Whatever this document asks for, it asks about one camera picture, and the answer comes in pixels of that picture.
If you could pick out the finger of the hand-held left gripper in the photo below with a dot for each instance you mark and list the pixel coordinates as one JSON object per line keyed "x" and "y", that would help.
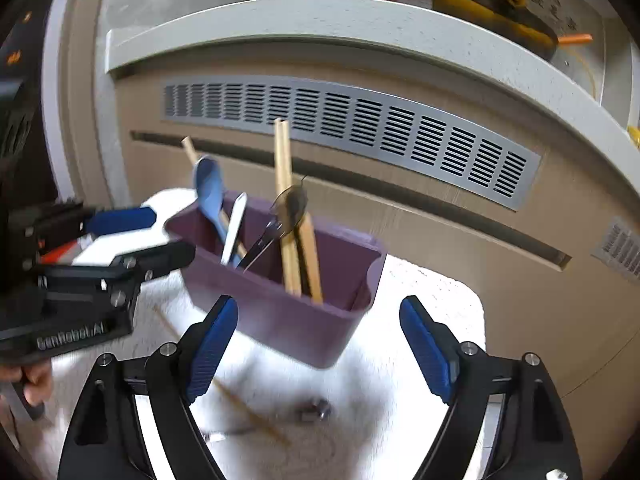
{"x": 160, "y": 259}
{"x": 122, "y": 221}

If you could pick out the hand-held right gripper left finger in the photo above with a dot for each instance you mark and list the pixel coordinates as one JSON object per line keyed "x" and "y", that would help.
{"x": 210, "y": 350}

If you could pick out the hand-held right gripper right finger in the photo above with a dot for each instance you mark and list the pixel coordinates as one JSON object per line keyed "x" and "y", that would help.
{"x": 425, "y": 345}

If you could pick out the purple utensil holder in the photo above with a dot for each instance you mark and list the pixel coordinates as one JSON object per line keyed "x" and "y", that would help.
{"x": 280, "y": 320}

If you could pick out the person's left hand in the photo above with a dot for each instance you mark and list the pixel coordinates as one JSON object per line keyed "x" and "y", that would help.
{"x": 39, "y": 382}

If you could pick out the white spoon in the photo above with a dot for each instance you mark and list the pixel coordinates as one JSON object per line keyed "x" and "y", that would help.
{"x": 235, "y": 230}

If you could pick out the blue spoon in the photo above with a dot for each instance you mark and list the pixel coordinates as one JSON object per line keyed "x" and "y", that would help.
{"x": 207, "y": 185}

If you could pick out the small metal object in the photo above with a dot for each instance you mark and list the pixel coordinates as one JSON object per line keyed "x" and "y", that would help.
{"x": 315, "y": 410}

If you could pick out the dark metal spoon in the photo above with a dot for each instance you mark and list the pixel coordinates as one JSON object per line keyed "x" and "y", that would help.
{"x": 290, "y": 202}

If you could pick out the long grey vent grille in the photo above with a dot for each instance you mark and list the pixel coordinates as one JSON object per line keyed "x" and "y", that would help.
{"x": 532, "y": 165}

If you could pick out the yellow object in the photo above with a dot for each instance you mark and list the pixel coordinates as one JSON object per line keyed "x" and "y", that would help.
{"x": 634, "y": 136}

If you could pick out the yellow and black tool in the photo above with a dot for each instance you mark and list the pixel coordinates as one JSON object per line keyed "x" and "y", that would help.
{"x": 500, "y": 15}

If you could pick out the orange stick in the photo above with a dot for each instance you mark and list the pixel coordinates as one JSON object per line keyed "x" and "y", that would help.
{"x": 575, "y": 39}

